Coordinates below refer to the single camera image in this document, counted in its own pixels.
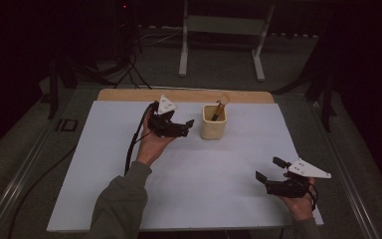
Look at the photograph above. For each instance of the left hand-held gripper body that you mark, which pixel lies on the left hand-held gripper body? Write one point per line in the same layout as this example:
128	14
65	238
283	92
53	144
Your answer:
169	128

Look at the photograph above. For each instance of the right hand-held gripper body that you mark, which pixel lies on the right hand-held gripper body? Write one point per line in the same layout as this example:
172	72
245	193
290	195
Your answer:
288	189

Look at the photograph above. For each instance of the cream square cup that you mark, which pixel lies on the cream square cup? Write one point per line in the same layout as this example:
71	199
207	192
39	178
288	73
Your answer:
213	131

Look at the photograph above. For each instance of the person's right hand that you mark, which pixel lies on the person's right hand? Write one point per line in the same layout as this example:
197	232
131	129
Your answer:
301	207

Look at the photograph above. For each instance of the person's left hand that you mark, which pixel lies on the person's left hand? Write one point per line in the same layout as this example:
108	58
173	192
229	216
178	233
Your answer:
151	146

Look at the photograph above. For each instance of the white table sheet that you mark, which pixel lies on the white table sheet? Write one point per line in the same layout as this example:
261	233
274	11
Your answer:
195	166

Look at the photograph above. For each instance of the wooden table board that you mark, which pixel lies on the wooden table board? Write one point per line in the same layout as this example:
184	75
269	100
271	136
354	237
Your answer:
129	95

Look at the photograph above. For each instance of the black tripod stand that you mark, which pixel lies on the black tripod stand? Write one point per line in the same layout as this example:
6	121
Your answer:
131	66

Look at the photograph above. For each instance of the black stand leg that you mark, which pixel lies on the black stand leg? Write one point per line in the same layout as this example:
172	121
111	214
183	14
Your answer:
53	93
326	106

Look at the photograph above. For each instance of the white metal stand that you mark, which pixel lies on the white metal stand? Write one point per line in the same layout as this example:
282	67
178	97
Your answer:
224	25

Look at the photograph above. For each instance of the black floor bracket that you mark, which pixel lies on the black floor bracket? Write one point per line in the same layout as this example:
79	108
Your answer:
67	125

